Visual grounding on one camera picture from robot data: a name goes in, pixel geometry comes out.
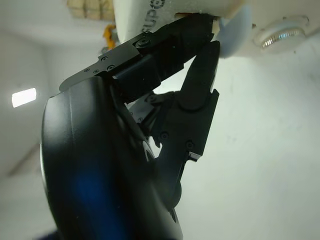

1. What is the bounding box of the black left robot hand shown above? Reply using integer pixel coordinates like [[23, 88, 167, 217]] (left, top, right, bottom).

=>
[[39, 13, 221, 240]]

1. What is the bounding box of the white two-slot toaster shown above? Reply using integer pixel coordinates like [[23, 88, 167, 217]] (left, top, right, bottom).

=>
[[112, 0, 320, 61]]

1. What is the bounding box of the rectangular ceiling light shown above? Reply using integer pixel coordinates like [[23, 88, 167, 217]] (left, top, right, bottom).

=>
[[10, 87, 38, 109]]

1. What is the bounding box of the yellow machine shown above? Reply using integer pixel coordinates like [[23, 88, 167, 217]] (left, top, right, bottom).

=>
[[101, 23, 118, 50]]

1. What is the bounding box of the wooden crate stack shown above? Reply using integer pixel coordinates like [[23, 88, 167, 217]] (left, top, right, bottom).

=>
[[65, 0, 116, 20]]

